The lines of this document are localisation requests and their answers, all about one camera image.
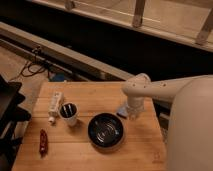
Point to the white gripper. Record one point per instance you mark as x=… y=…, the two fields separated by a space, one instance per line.
x=135 y=108

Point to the white tube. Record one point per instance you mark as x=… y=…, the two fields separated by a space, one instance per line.
x=55 y=104

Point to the black chair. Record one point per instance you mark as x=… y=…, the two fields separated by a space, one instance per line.
x=10 y=115

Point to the dark ceramic bowl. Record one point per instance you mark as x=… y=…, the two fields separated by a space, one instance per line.
x=105 y=130

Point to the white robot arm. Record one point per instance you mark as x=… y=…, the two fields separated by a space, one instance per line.
x=190 y=131

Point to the blue sponge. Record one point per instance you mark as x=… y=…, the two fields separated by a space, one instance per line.
x=122 y=111

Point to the white cup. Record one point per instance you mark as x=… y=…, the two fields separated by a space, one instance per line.
x=68 y=112

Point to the red pocket knife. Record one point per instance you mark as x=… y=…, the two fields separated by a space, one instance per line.
x=43 y=148

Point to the blue object on floor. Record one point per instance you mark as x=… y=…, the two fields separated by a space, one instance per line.
x=57 y=78

